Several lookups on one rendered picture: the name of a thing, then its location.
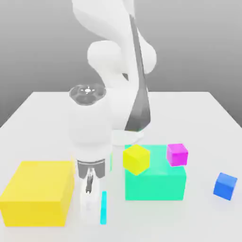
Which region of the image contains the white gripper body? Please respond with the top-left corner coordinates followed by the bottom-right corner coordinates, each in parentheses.
top-left (79, 189), bottom-right (102, 226)

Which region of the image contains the small cyan cube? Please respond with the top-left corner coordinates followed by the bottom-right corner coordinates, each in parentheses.
top-left (100, 190), bottom-right (107, 225)

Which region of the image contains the small yellow cube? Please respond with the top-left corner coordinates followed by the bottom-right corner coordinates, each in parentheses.
top-left (122, 144), bottom-right (151, 176)

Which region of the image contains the small magenta cube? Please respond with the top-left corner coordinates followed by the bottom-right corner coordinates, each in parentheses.
top-left (166, 143), bottom-right (189, 167)

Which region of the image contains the small blue cube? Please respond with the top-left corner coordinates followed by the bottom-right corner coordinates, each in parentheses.
top-left (213, 172), bottom-right (238, 201)

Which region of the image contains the large yellow box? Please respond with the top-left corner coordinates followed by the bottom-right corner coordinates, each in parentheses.
top-left (0, 160), bottom-right (76, 228)

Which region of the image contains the large turquoise box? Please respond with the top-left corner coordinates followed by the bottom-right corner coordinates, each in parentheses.
top-left (124, 144), bottom-right (187, 201)

